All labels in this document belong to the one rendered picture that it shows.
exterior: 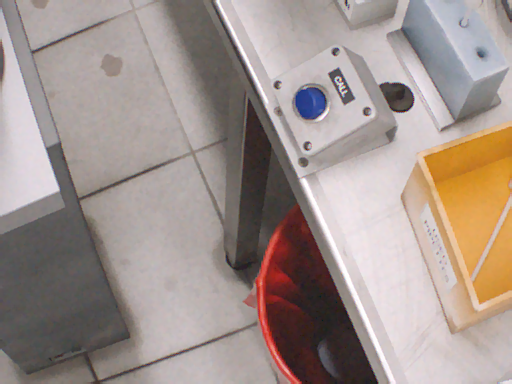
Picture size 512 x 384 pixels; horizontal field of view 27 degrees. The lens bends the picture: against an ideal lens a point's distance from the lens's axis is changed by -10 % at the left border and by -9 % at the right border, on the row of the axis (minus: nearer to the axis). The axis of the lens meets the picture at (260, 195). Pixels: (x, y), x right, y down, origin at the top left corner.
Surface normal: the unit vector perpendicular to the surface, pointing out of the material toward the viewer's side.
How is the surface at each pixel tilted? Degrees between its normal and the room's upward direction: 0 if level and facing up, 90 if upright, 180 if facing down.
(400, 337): 0
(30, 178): 1
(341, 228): 0
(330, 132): 30
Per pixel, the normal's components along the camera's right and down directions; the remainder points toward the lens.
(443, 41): -0.90, 0.39
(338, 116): -0.42, -0.09
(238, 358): 0.04, -0.31
